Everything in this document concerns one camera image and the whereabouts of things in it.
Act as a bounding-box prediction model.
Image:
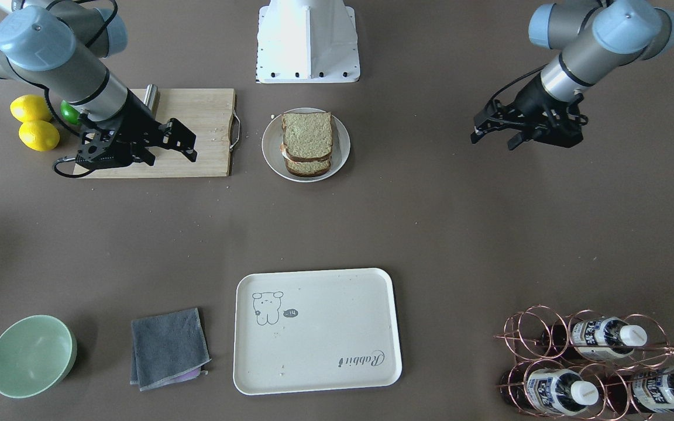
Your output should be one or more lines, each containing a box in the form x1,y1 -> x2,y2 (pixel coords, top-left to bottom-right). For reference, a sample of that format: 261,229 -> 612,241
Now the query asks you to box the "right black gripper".
80,94 -> 197,166

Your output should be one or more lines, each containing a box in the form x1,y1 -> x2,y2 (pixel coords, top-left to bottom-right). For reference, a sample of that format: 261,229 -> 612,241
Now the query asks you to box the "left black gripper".
470,77 -> 581,151

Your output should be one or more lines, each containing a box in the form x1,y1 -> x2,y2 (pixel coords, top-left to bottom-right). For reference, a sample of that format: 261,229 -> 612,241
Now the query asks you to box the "white round plate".
262,115 -> 351,183

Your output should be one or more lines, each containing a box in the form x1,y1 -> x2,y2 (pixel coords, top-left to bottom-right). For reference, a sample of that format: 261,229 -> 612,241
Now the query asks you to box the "bread slice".
284,158 -> 332,178
281,112 -> 333,162

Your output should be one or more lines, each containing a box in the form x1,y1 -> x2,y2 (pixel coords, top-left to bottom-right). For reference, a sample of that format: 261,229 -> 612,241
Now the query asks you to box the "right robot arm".
0,1 -> 197,172

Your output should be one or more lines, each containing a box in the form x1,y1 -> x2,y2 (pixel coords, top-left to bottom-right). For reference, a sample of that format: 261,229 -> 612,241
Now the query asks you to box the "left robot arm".
470,1 -> 674,151

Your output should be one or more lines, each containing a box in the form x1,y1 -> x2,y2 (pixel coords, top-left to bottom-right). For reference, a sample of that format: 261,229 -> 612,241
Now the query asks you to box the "cream rabbit tray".
233,267 -> 403,395

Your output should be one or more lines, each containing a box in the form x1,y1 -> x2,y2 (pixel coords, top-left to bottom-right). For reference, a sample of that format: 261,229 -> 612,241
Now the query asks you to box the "steel cylinder black tip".
143,84 -> 160,114

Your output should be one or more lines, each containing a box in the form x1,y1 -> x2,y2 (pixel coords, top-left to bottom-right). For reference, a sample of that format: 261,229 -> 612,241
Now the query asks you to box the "wooden cutting board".
87,88 -> 236,179

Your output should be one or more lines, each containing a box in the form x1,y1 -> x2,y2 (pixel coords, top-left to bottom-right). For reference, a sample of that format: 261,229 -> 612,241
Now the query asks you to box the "green lime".
60,99 -> 82,127

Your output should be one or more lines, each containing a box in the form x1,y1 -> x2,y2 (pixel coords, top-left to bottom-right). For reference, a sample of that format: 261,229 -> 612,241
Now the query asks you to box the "yellow lemon lower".
18,120 -> 60,151

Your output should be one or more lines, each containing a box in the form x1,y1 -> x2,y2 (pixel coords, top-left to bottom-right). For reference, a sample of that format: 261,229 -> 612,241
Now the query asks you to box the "yellow lemon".
18,120 -> 60,151
9,94 -> 53,123

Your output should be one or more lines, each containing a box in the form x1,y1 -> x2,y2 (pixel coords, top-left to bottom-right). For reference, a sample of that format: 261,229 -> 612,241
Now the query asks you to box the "fried egg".
279,143 -> 289,159

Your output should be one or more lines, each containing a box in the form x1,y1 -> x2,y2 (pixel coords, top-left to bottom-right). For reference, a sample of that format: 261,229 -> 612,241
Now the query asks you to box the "yellow lemon upper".
9,94 -> 53,123

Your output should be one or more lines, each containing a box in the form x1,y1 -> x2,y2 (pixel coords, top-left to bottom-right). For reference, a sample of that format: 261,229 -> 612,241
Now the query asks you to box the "grey folded cloth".
129,308 -> 211,391

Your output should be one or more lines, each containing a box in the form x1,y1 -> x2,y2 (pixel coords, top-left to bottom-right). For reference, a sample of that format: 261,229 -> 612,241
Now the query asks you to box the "tea bottle one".
538,317 -> 648,363

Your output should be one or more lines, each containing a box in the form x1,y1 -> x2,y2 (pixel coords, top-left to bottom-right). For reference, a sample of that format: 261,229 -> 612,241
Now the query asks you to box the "green bowl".
0,315 -> 77,399

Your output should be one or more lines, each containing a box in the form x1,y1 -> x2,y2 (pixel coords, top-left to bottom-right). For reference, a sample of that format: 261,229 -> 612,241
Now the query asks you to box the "tea bottle two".
498,368 -> 601,416

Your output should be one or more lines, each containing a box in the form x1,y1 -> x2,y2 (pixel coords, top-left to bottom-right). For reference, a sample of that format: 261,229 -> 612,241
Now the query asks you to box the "tea bottle three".
605,368 -> 674,414

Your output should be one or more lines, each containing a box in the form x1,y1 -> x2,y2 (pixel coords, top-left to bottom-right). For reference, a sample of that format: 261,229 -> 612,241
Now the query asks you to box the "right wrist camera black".
53,130 -> 135,178

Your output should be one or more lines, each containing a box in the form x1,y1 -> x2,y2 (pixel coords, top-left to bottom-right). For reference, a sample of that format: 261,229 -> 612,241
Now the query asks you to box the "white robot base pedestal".
255,1 -> 361,84

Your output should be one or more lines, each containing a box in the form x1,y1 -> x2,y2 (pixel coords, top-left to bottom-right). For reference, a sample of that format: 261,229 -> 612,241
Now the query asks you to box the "copper wire bottle rack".
496,305 -> 674,420

